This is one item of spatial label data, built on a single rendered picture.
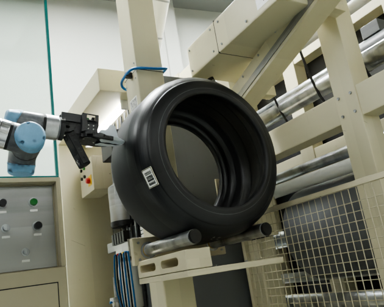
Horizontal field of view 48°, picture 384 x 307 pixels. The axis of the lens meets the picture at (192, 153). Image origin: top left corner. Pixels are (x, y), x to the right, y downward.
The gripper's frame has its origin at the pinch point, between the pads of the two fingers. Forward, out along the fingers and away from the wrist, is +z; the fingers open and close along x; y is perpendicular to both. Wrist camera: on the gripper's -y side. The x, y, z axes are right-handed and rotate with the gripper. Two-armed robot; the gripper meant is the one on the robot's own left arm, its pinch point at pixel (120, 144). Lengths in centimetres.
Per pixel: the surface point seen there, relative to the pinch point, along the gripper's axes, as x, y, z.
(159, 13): 54, 101, 42
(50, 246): 60, -25, -7
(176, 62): 216, 183, 140
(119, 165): 4.8, -5.7, 1.3
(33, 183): 57, 0, -16
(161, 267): 4.6, -38.6, 15.8
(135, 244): 22.4, -29.1, 14.1
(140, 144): -9.2, -3.0, 3.0
